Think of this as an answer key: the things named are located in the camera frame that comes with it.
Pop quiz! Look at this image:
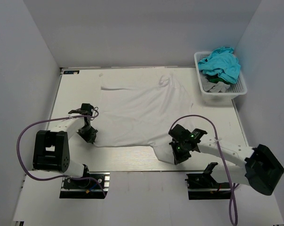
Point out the white t shirt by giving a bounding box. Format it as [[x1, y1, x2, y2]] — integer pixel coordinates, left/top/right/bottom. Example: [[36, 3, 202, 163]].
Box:
[[93, 75, 193, 164]]

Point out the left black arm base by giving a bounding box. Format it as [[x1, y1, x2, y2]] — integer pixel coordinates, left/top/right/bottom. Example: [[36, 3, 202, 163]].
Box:
[[59, 172, 110, 199]]

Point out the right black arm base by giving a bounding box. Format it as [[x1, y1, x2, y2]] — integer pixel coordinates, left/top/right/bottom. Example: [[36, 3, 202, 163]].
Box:
[[185, 162, 231, 200]]

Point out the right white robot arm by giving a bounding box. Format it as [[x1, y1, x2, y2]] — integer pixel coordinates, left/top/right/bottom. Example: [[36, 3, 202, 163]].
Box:
[[169, 124, 284, 195]]

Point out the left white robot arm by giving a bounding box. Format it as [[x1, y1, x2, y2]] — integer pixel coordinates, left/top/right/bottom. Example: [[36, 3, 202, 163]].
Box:
[[33, 103, 98, 188]]

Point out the dark sticker on table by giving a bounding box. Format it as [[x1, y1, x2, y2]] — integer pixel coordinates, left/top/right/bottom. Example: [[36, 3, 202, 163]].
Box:
[[63, 70, 80, 74]]

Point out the white garment in basket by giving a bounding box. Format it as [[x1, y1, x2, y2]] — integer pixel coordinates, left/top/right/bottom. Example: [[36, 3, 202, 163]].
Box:
[[201, 76, 230, 93]]

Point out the green garment in basket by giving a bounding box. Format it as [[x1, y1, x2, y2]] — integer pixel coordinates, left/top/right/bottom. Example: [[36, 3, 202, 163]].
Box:
[[207, 75, 230, 85]]

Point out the white plastic basket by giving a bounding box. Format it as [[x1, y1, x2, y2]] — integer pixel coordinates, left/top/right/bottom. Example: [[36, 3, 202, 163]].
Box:
[[194, 51, 247, 103]]

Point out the turquoise t shirt in basket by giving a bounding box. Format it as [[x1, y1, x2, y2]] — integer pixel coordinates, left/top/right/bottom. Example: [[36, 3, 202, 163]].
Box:
[[197, 47, 241, 84]]

